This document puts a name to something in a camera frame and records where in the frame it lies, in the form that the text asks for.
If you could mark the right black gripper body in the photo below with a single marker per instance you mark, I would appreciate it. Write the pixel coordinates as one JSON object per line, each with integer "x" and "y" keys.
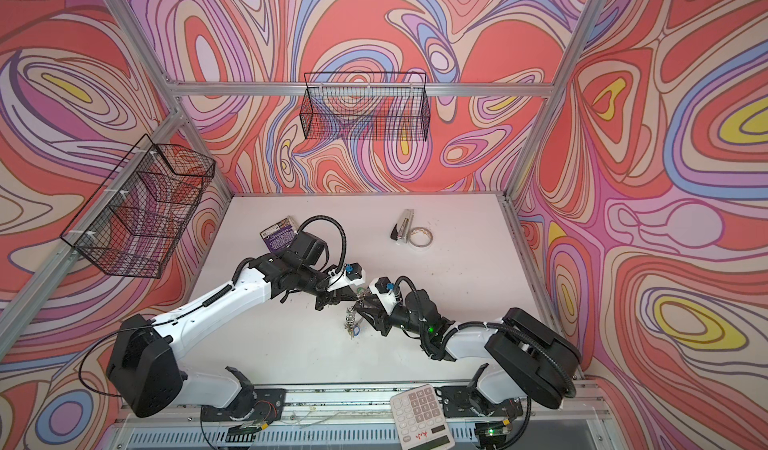
{"x": 400, "y": 319}

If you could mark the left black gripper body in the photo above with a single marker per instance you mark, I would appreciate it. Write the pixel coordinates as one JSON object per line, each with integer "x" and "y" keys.
{"x": 329, "y": 299}

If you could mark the large keyring with coloured keys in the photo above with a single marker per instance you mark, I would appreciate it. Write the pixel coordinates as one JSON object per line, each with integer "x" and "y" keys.
{"x": 352, "y": 318}

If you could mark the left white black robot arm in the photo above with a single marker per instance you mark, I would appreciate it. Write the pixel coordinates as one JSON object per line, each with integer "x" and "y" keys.
{"x": 146, "y": 367}

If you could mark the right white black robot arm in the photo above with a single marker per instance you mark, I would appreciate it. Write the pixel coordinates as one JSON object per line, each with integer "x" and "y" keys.
{"x": 521, "y": 357}

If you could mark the silver black stapler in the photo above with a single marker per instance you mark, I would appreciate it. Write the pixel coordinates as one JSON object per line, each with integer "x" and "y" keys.
{"x": 401, "y": 231}

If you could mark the clear tape roll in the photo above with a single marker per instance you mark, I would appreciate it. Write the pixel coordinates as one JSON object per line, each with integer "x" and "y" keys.
{"x": 420, "y": 238}

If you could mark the white pink calculator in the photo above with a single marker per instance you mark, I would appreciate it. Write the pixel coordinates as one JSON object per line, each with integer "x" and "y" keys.
{"x": 419, "y": 420}

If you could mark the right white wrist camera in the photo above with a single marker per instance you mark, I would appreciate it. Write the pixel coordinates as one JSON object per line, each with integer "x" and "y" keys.
{"x": 383, "y": 289}

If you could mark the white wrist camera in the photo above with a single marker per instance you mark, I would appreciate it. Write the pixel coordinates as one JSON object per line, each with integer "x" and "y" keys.
{"x": 383, "y": 289}
{"x": 352, "y": 276}

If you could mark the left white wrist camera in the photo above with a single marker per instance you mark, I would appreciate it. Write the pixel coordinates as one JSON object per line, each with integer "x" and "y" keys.
{"x": 352, "y": 276}

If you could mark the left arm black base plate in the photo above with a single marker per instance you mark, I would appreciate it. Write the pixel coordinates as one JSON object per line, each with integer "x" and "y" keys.
{"x": 263, "y": 405}

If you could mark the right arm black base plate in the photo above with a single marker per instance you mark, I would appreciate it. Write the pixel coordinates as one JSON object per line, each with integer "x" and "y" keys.
{"x": 463, "y": 402}

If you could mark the black wire basket on back wall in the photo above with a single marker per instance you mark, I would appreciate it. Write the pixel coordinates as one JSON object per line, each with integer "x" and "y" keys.
{"x": 365, "y": 106}

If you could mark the black wire basket on wall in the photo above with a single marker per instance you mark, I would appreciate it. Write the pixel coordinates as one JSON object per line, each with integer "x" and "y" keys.
{"x": 365, "y": 106}
{"x": 131, "y": 225}

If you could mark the black wire basket on left wall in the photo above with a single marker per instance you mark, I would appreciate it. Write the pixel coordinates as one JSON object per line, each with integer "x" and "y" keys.
{"x": 131, "y": 225}

